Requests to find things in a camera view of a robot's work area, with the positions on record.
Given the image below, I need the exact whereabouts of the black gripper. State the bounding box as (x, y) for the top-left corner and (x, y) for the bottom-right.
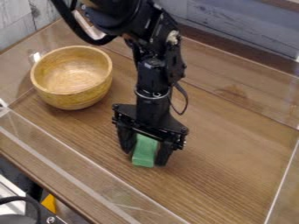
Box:
(112, 91), (189, 166)

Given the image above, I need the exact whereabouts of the green rectangular block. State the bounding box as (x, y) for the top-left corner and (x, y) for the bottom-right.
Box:
(132, 134), (158, 168)

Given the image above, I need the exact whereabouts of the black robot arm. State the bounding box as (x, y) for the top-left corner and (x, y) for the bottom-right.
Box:
(50, 0), (188, 166)

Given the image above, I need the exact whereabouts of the brown wooden bowl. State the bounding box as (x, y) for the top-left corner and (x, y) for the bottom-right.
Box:
(30, 45), (112, 110)

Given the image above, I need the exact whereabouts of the yellow object under table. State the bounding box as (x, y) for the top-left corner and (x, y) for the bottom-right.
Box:
(41, 194), (57, 214)

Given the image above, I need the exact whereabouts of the black device with logo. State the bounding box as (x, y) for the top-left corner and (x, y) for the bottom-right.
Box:
(25, 203), (67, 224)

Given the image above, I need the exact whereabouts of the clear acrylic barrier wall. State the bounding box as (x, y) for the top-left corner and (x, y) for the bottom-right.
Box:
(0, 21), (299, 224)

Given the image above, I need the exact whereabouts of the clear acrylic corner bracket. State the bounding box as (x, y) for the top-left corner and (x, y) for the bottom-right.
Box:
(71, 10), (105, 40)

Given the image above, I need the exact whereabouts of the black cable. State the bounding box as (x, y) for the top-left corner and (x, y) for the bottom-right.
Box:
(0, 195), (42, 224)

